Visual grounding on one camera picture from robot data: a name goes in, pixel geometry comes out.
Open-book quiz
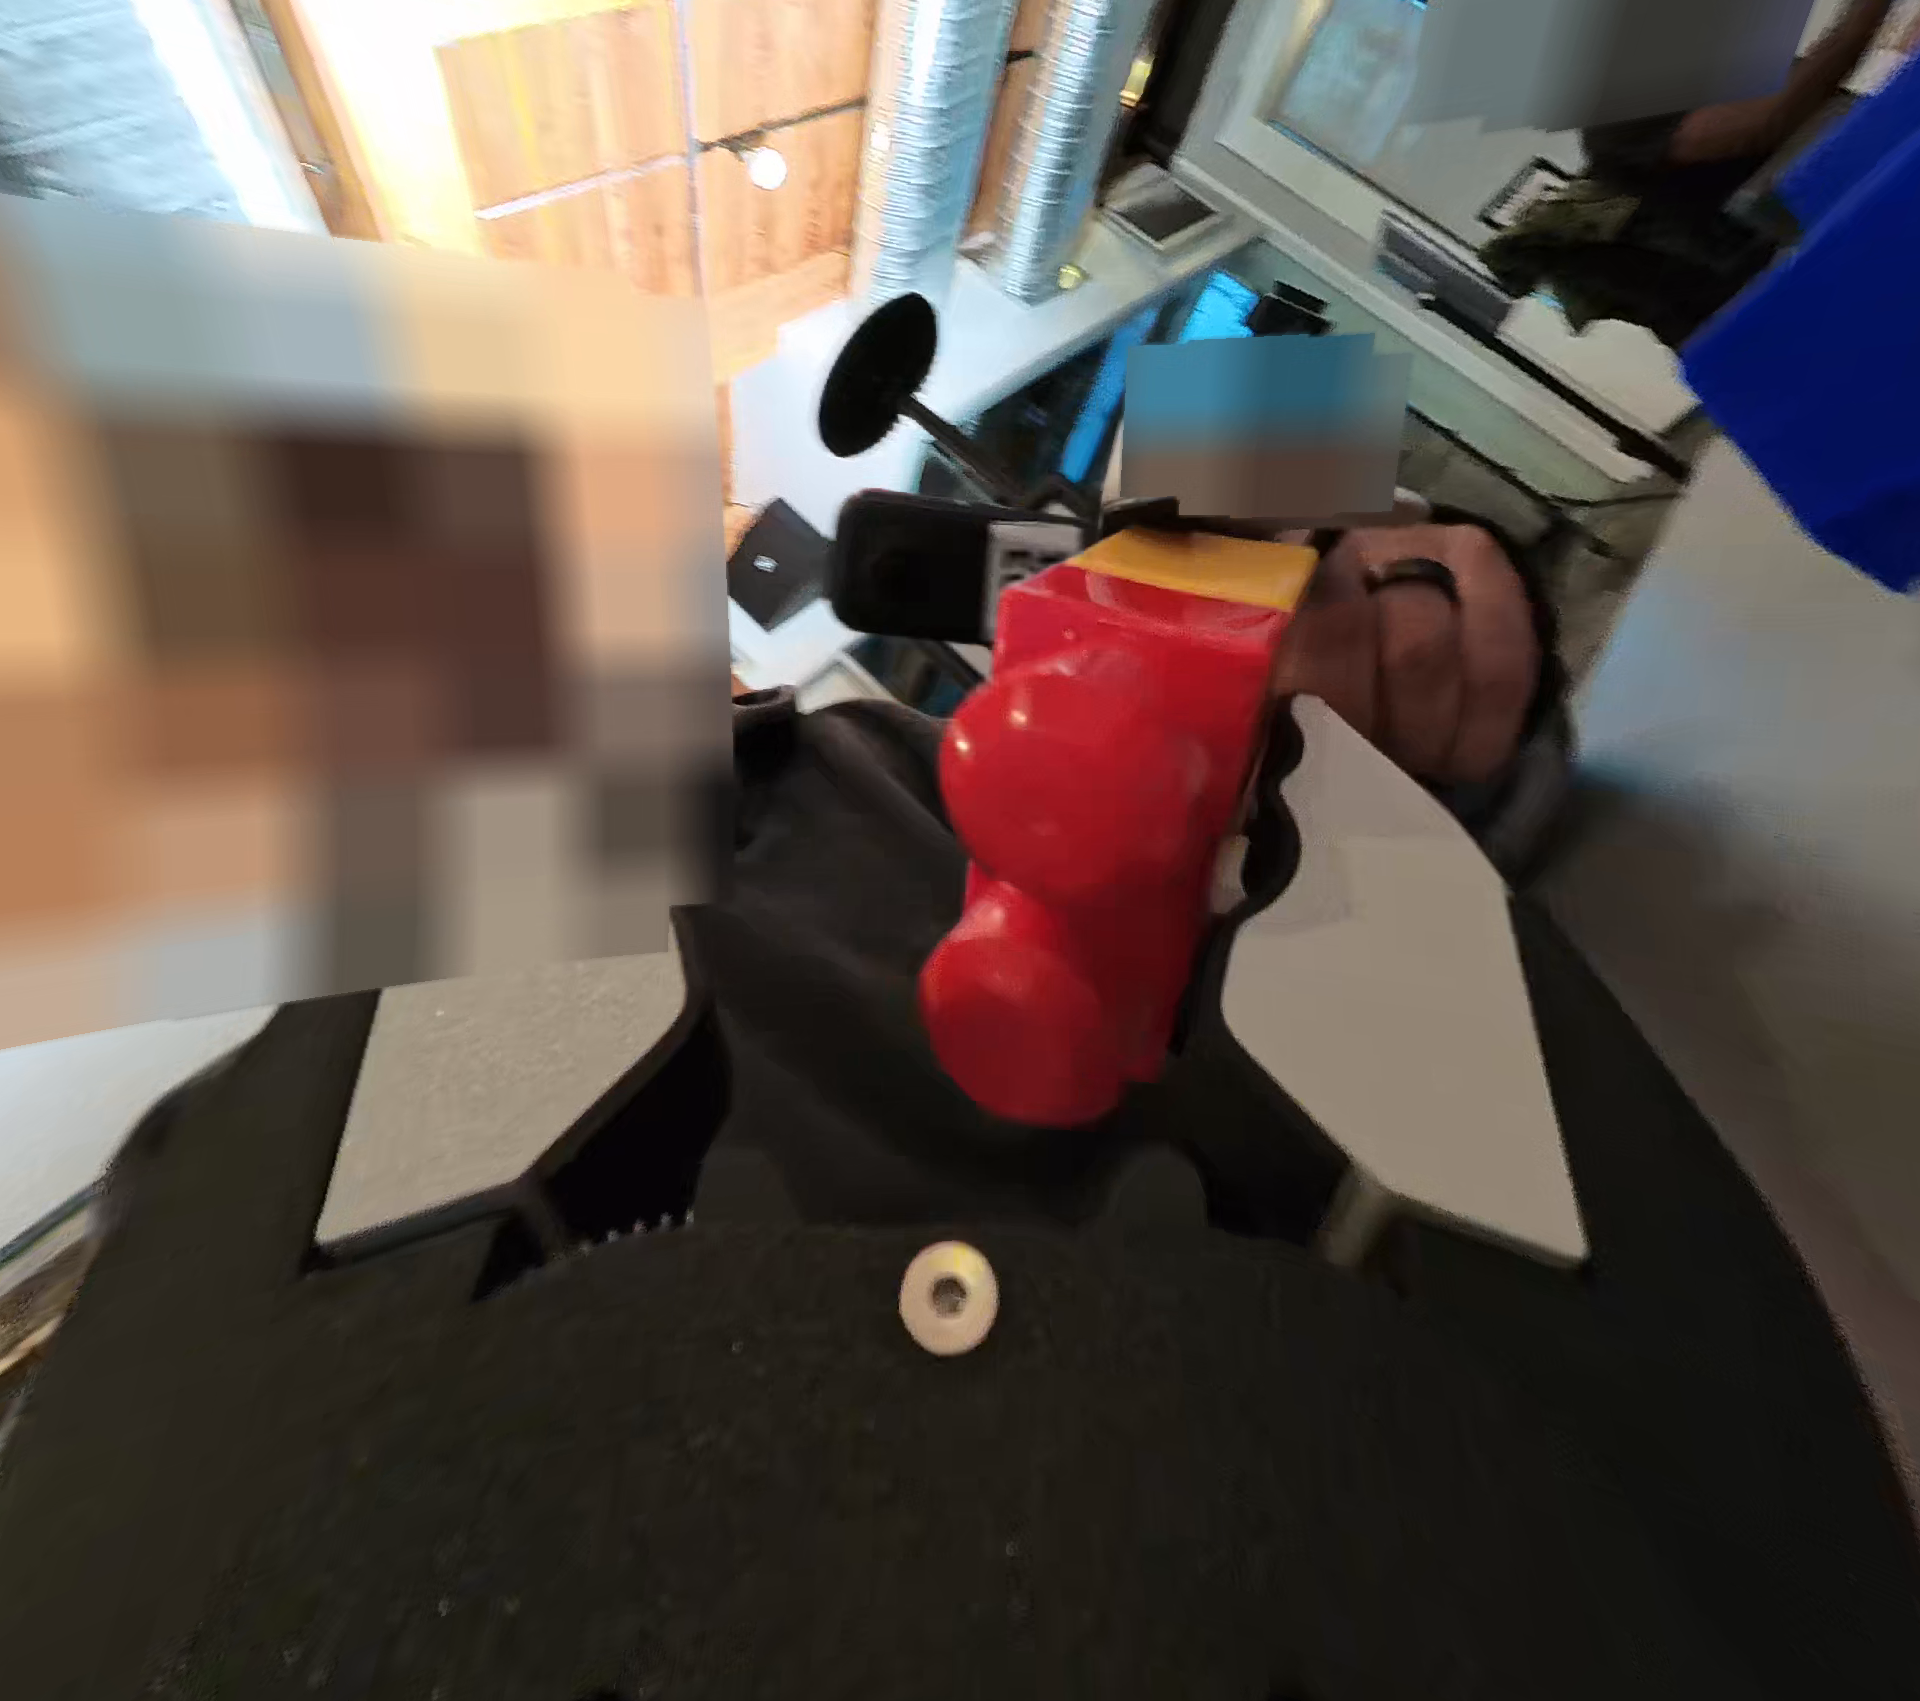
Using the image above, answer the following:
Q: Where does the grey desk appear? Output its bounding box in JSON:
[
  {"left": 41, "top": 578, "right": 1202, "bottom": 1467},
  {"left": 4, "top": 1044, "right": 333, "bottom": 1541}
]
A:
[{"left": 1544, "top": 426, "right": 1920, "bottom": 1434}]

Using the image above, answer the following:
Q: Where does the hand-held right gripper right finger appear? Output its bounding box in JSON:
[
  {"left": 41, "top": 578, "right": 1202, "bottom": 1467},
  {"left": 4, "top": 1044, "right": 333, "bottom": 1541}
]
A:
[{"left": 1177, "top": 693, "right": 1593, "bottom": 1271}]

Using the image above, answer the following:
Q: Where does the large silver air duct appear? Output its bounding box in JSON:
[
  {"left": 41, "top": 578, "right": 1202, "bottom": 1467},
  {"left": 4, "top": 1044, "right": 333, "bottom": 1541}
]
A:
[{"left": 862, "top": 0, "right": 1061, "bottom": 301}]

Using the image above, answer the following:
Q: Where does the person's left hand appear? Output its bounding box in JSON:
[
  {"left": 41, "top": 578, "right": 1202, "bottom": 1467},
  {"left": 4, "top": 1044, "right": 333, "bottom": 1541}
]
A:
[{"left": 1275, "top": 517, "right": 1551, "bottom": 788}]

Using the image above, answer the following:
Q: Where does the blue divided plastic bin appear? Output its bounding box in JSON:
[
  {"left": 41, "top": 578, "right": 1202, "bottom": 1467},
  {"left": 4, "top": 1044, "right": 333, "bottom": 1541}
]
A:
[{"left": 1680, "top": 0, "right": 1920, "bottom": 600}]

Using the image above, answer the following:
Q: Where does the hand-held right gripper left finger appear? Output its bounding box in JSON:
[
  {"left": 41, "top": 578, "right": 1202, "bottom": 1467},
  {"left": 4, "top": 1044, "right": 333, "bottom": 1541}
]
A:
[{"left": 313, "top": 907, "right": 738, "bottom": 1253}]

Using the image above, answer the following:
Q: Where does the yellow one-stud toy block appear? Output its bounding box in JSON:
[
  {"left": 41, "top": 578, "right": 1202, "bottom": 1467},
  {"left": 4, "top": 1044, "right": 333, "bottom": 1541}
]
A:
[{"left": 1077, "top": 529, "right": 1320, "bottom": 610}]

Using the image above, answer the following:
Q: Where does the red two-stud toy block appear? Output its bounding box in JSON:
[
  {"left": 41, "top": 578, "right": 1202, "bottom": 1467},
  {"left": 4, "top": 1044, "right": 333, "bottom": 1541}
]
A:
[{"left": 918, "top": 560, "right": 1297, "bottom": 1128}]

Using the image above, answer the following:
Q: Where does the green backpack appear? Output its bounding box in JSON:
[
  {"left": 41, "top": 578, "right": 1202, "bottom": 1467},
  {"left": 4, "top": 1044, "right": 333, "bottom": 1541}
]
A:
[{"left": 1476, "top": 178, "right": 1699, "bottom": 330}]

